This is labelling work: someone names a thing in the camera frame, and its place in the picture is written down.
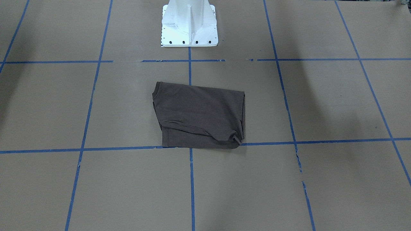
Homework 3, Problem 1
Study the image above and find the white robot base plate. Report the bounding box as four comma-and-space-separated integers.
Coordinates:
161, 0, 219, 47

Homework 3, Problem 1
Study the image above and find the brown t-shirt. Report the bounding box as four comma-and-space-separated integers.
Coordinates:
152, 81, 245, 149

